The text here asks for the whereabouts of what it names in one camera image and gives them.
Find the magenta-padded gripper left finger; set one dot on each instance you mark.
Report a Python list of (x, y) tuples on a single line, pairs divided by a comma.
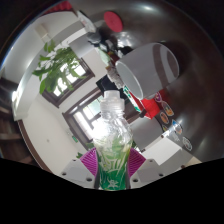
[(78, 171)]

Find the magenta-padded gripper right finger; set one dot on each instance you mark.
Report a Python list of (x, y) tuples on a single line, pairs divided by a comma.
[(146, 171)]

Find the clear green-labelled drink bottle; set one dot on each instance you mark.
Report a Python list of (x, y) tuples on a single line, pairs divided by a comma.
[(112, 150)]

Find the green exit sign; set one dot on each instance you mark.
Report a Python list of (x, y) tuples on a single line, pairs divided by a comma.
[(75, 138)]

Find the round grey sticker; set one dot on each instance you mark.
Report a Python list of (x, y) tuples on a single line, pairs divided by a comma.
[(187, 143)]

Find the dark wooden double door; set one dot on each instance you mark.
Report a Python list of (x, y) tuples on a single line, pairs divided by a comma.
[(80, 116)]

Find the round orange sticker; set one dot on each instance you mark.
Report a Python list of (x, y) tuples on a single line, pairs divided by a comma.
[(163, 117)]

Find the red plastic basket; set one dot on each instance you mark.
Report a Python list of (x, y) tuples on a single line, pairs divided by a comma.
[(151, 106)]

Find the dark-framed window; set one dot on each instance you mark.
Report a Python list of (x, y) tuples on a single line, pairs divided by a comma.
[(71, 80)]

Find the dark tray of small cups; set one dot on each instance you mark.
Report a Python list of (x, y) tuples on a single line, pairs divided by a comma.
[(115, 76)]

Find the white cup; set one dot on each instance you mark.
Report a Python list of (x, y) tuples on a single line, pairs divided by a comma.
[(150, 70)]

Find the grey headphones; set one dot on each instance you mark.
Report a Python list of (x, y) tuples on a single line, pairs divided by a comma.
[(94, 38)]

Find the flat round red coaster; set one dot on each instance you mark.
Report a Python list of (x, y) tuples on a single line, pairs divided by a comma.
[(113, 21)]

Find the red staircase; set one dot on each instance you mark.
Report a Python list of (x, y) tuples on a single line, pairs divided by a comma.
[(60, 7)]

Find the white wall unit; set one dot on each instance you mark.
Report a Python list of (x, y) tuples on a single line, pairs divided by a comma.
[(42, 30)]

